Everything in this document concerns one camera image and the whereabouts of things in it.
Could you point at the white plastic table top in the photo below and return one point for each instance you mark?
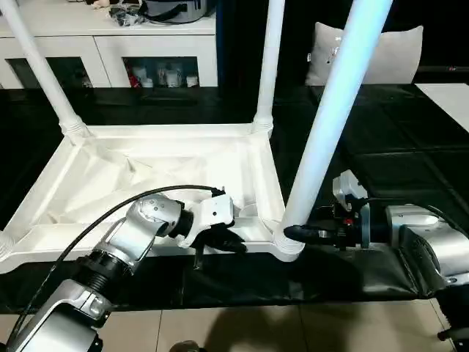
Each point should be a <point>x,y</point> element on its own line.
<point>91,176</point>

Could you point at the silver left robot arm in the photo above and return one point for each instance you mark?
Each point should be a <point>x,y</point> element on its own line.
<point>139,227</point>

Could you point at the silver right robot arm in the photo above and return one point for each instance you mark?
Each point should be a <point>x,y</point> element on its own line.
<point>410,220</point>

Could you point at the black work mat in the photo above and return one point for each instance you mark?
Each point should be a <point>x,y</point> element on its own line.
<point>403,146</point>

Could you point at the black stand base bar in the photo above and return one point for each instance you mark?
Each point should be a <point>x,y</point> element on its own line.
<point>452,331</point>

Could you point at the grey cushion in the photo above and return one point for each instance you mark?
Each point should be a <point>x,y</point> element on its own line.
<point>395,58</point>

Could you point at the grey helmet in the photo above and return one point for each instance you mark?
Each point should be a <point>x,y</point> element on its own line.
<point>176,10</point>

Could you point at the black clutter pile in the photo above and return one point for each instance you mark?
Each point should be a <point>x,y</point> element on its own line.
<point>126,16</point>

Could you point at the white glass-door cabinet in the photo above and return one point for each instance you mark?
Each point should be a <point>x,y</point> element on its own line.
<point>55,44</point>

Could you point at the beige plush toy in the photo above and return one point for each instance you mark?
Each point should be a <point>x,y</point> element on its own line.
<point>100,3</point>

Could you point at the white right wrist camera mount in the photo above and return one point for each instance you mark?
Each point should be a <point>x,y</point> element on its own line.
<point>348,187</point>

